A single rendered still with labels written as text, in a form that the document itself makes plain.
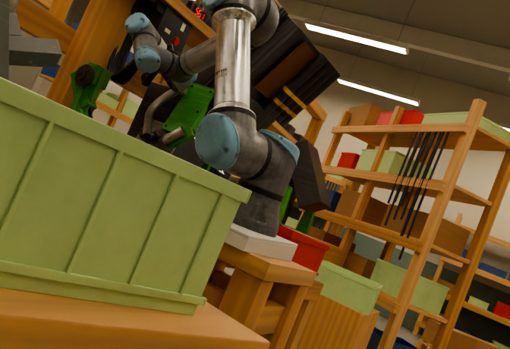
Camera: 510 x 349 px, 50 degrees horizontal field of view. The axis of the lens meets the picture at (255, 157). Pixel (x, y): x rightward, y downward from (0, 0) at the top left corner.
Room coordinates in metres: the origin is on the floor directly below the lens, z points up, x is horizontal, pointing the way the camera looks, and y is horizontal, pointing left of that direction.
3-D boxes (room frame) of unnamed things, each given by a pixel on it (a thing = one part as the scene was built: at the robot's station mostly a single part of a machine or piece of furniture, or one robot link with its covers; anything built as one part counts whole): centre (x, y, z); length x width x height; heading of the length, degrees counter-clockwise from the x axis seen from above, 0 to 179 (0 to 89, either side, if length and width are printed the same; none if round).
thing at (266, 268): (1.35, -0.05, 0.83); 0.32 x 0.32 x 0.04; 62
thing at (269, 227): (1.35, -0.04, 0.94); 0.15 x 0.15 x 0.10
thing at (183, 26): (2.08, 0.52, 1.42); 0.17 x 0.12 x 0.15; 149
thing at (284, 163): (1.34, -0.04, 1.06); 0.13 x 0.12 x 0.14; 131
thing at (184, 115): (1.97, 0.27, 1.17); 0.13 x 0.12 x 0.20; 149
